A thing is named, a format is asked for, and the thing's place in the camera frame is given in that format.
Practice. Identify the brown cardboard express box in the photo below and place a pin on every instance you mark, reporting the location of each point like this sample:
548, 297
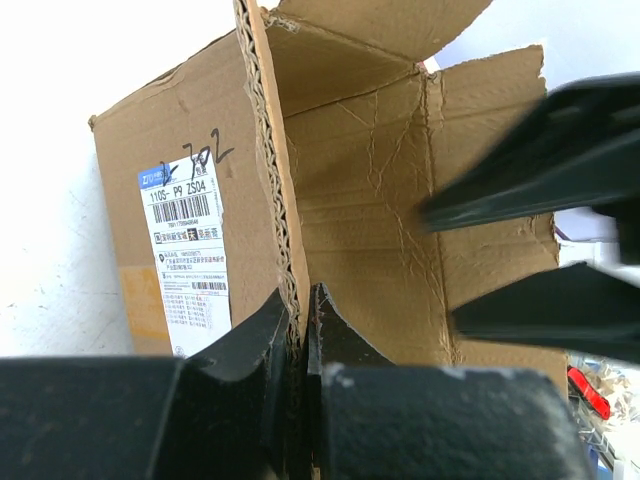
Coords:
293, 151

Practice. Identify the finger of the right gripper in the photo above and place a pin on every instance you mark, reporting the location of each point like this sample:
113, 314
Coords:
577, 147
577, 308

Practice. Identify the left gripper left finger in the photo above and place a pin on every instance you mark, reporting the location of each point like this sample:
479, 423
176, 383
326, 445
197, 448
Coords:
218, 414

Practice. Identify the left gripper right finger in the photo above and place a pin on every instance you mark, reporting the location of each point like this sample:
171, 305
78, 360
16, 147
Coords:
373, 419

